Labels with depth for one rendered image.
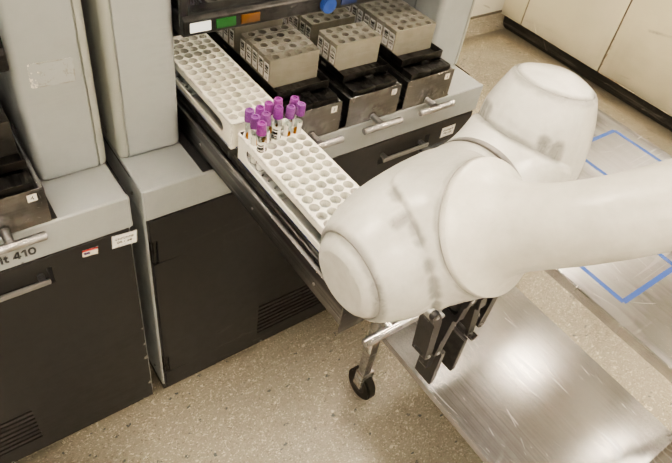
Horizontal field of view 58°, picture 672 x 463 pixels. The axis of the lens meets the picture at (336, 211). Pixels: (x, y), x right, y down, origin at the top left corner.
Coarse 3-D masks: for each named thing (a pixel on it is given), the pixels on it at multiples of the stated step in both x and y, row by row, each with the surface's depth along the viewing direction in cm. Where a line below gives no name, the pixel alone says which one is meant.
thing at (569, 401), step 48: (624, 144) 117; (576, 288) 88; (624, 288) 89; (480, 336) 147; (528, 336) 149; (624, 336) 84; (432, 384) 135; (480, 384) 137; (528, 384) 139; (576, 384) 140; (480, 432) 128; (528, 432) 130; (576, 432) 131; (624, 432) 133
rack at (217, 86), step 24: (192, 48) 114; (216, 48) 115; (192, 72) 108; (216, 72) 109; (240, 72) 110; (192, 96) 112; (216, 96) 103; (240, 96) 104; (264, 96) 106; (216, 120) 108; (240, 120) 99
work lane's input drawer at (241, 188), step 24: (192, 120) 107; (216, 144) 104; (216, 168) 104; (240, 168) 99; (240, 192) 99; (264, 192) 94; (264, 216) 94; (288, 240) 90; (312, 264) 86; (312, 288) 88; (336, 312) 85; (384, 336) 86
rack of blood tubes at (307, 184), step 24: (240, 144) 97; (288, 144) 96; (312, 144) 97; (264, 168) 92; (288, 168) 93; (312, 168) 92; (336, 168) 94; (288, 192) 88; (312, 192) 88; (336, 192) 89; (312, 216) 85; (312, 240) 87
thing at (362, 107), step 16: (320, 64) 125; (336, 80) 122; (352, 80) 124; (368, 80) 123; (384, 80) 123; (352, 96) 120; (368, 96) 121; (384, 96) 124; (352, 112) 122; (368, 112) 125; (384, 112) 128; (368, 128) 121; (384, 128) 124
